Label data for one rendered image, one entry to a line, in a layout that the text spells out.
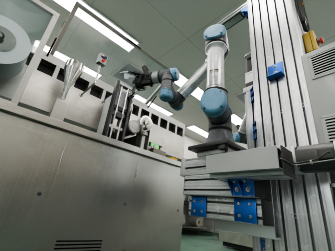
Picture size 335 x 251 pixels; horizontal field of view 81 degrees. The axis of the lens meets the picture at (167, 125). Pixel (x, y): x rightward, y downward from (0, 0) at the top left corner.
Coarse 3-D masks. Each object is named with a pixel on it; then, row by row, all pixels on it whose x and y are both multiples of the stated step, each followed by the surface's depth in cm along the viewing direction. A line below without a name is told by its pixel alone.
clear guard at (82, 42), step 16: (80, 16) 161; (80, 32) 169; (96, 32) 172; (112, 32) 176; (64, 48) 174; (80, 48) 178; (96, 48) 181; (112, 48) 185; (128, 48) 189; (96, 64) 191; (112, 64) 195; (128, 64) 200; (144, 64) 204; (112, 80) 207; (128, 80) 212; (144, 96) 231
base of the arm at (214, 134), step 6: (216, 126) 96; (222, 126) 95; (210, 132) 97; (216, 132) 94; (222, 132) 93; (228, 132) 94; (210, 138) 94; (216, 138) 92; (222, 138) 92; (228, 138) 91
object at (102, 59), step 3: (99, 54) 172; (102, 54) 171; (99, 57) 169; (102, 57) 170; (105, 57) 173; (99, 60) 167; (102, 60) 168; (105, 60) 172; (96, 63) 170; (99, 63) 170; (102, 63) 169; (105, 63) 172; (102, 66) 173
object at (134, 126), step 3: (132, 120) 176; (135, 120) 178; (129, 123) 174; (132, 123) 176; (135, 123) 178; (138, 123) 180; (129, 126) 173; (132, 126) 175; (135, 126) 177; (138, 126) 180; (132, 129) 175; (135, 129) 177; (138, 129) 179; (135, 132) 176
